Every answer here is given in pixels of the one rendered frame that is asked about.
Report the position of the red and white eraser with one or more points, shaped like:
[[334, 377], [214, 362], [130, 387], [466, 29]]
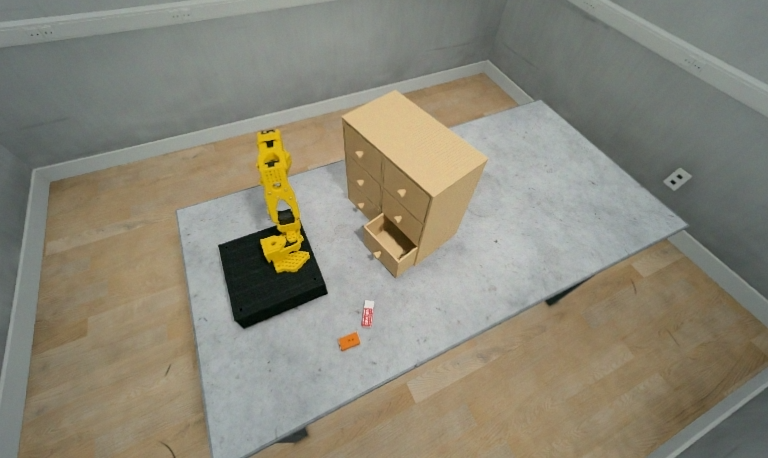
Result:
[[368, 314]]

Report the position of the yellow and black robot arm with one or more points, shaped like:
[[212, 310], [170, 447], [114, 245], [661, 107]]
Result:
[[287, 221]]

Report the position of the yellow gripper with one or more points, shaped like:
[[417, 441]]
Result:
[[289, 161]]

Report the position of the tan wooden chest of drawers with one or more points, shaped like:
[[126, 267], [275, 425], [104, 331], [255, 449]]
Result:
[[441, 163]]

